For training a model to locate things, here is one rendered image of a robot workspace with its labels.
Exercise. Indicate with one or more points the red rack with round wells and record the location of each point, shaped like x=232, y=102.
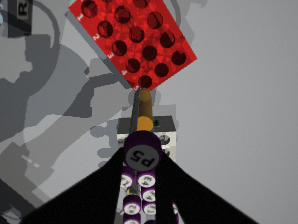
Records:
x=145, y=62

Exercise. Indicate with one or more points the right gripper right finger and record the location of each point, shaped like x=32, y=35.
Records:
x=195, y=203

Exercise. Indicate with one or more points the tube with purple-rimmed white cap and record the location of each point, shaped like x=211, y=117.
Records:
x=148, y=207

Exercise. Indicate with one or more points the tube with dark purple cap labelled p5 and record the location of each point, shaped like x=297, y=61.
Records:
x=143, y=149

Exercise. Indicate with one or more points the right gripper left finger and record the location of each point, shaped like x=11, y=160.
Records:
x=89, y=201

